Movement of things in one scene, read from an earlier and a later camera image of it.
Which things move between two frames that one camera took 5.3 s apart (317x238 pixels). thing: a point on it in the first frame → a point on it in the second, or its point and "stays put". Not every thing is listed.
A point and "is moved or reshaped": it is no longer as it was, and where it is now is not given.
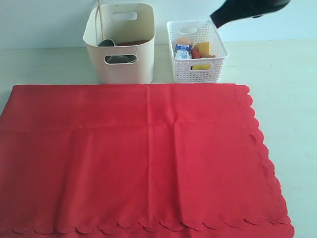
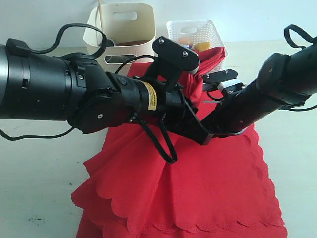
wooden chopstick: [101, 21] stays put
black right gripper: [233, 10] → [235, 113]
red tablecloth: [135, 160] is moved or reshaped
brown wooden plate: [132, 43] stays put
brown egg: [184, 40] stays put
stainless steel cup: [122, 59] stays put
